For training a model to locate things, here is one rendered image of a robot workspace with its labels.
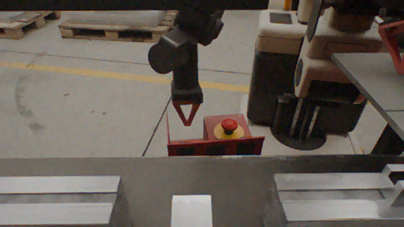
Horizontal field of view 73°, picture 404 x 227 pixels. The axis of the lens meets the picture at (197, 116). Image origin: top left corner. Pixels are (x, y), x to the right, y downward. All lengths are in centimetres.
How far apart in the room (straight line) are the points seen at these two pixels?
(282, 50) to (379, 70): 76
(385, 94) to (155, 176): 36
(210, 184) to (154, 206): 9
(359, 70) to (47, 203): 48
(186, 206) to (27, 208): 17
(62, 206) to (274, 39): 107
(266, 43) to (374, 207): 98
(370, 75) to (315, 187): 24
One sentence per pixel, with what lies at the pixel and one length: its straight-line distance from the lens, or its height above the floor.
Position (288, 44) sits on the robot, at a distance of 125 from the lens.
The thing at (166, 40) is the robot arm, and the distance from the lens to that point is 50.
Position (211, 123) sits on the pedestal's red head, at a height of 78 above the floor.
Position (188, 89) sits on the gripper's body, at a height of 90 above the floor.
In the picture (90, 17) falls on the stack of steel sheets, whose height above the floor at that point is 21.
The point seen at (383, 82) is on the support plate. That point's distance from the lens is 50.
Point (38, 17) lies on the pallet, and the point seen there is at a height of 12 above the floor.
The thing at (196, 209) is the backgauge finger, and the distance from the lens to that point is 25.
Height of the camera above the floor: 122
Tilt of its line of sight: 38 degrees down
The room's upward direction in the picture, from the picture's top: straight up
